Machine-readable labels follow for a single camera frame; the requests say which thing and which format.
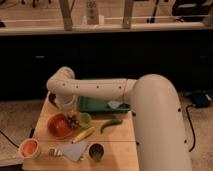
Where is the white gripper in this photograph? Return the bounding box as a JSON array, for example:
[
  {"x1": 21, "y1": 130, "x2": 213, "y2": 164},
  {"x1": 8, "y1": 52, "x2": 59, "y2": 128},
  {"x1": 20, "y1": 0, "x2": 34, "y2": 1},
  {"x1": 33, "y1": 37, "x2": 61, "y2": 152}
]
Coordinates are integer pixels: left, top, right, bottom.
[{"x1": 55, "y1": 96, "x2": 75, "y2": 112}]

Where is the dark purple grape bunch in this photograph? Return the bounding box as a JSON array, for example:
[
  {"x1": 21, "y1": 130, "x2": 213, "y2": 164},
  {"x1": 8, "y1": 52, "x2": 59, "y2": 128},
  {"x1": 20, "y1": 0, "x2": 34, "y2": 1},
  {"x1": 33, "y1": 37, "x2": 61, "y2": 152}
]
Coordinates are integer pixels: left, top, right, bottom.
[{"x1": 66, "y1": 116, "x2": 79, "y2": 129}]

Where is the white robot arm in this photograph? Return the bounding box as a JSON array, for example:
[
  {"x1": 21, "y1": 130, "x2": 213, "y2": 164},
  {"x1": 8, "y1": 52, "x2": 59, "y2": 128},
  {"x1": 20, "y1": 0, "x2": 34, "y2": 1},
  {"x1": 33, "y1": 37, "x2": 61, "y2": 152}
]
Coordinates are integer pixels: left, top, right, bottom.
[{"x1": 46, "y1": 67, "x2": 192, "y2": 171}]

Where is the red bowl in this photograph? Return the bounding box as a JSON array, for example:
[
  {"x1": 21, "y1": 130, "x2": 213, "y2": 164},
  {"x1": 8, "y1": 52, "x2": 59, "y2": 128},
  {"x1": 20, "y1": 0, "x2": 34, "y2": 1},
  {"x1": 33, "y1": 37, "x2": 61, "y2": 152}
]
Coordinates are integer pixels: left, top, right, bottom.
[{"x1": 47, "y1": 113, "x2": 74, "y2": 139}]

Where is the green tray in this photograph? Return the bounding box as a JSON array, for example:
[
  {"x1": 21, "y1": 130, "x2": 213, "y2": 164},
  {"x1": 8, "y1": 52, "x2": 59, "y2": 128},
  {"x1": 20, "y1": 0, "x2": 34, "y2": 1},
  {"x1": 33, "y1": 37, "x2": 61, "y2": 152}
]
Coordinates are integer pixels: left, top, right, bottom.
[{"x1": 77, "y1": 77, "x2": 132, "y2": 114}]

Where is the light green cup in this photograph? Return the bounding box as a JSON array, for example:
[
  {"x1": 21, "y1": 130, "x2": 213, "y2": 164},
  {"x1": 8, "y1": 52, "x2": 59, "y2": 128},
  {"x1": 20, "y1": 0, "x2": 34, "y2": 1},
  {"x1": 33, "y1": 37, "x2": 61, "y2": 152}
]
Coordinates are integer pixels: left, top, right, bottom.
[{"x1": 78, "y1": 113, "x2": 91, "y2": 129}]

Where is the yellow corn cob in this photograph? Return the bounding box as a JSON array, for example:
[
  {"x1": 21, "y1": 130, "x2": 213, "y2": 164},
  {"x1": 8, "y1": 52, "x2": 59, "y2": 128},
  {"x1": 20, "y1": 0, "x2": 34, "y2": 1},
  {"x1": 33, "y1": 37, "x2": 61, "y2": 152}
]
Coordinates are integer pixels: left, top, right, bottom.
[{"x1": 72, "y1": 127, "x2": 95, "y2": 143}]

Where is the white cloth in tray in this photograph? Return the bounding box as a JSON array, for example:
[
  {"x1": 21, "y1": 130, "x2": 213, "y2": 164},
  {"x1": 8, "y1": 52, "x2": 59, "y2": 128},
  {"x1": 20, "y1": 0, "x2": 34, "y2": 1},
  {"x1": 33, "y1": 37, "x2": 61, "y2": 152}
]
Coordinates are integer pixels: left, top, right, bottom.
[{"x1": 107, "y1": 101, "x2": 122, "y2": 109}]

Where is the small silver metal object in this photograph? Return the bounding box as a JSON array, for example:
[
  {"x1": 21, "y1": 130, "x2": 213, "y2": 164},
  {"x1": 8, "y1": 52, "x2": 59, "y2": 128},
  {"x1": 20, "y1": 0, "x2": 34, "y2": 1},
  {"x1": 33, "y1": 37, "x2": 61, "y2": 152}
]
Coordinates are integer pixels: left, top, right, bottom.
[{"x1": 48, "y1": 148, "x2": 62, "y2": 157}]

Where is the green chili pepper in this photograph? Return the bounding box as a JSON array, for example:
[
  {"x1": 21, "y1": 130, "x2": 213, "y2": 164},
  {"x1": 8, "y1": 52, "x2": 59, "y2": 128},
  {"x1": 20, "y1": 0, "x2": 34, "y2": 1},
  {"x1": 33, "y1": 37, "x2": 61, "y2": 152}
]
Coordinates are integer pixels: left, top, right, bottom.
[{"x1": 100, "y1": 119, "x2": 123, "y2": 134}]

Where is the dark metal cup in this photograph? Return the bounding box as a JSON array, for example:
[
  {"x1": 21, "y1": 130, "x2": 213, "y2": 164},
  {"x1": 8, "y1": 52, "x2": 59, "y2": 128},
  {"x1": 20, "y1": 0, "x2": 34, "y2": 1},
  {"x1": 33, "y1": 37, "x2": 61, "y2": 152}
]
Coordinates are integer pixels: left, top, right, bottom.
[{"x1": 89, "y1": 143, "x2": 104, "y2": 162}]

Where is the orange cup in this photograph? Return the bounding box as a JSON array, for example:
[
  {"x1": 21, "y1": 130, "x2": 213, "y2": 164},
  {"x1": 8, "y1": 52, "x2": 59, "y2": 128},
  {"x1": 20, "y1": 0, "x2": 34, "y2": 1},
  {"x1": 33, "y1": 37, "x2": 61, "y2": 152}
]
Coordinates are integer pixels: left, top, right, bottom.
[{"x1": 18, "y1": 138, "x2": 41, "y2": 159}]

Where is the dark blue bag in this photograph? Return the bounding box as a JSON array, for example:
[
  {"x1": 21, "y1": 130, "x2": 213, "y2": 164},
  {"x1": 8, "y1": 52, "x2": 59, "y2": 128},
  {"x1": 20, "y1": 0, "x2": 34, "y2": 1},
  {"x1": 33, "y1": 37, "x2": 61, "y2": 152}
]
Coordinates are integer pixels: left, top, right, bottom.
[{"x1": 189, "y1": 91, "x2": 211, "y2": 108}]

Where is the black cable left floor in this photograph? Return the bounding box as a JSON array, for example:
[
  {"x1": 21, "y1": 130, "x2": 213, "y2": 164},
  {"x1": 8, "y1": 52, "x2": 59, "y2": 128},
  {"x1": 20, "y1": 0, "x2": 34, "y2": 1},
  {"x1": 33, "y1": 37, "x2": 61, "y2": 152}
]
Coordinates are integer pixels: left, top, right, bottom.
[{"x1": 0, "y1": 129, "x2": 20, "y2": 149}]

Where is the black cable on floor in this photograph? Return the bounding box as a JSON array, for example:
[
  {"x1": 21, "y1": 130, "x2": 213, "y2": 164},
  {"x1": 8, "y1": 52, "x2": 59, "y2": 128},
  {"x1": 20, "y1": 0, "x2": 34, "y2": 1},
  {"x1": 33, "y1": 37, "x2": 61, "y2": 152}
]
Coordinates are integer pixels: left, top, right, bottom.
[{"x1": 184, "y1": 104, "x2": 198, "y2": 153}]

